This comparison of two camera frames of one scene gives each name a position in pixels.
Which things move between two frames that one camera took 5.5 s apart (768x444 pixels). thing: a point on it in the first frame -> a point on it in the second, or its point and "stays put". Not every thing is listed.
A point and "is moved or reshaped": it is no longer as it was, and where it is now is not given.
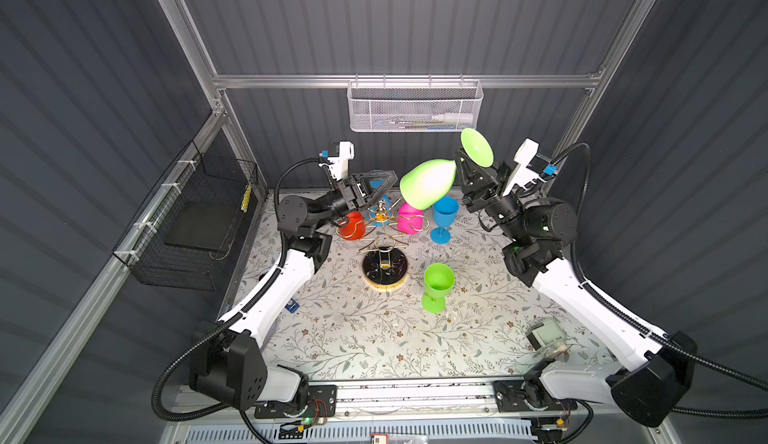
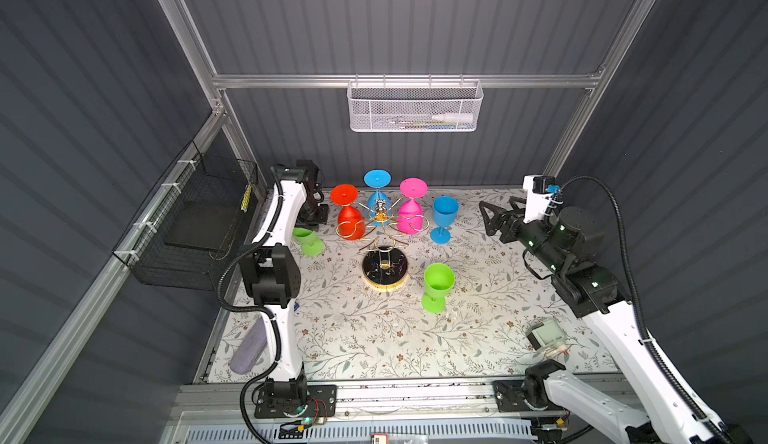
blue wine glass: [445, 210] stays put
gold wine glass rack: [385, 263] stays put
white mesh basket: [414, 106] stays put
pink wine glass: [410, 219] stays put
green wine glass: [439, 280] stays put
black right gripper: [489, 198] -> [513, 221]
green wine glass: [426, 183] is moved or reshaped
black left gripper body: [347, 199] -> [312, 215]
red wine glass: [354, 226] stays put
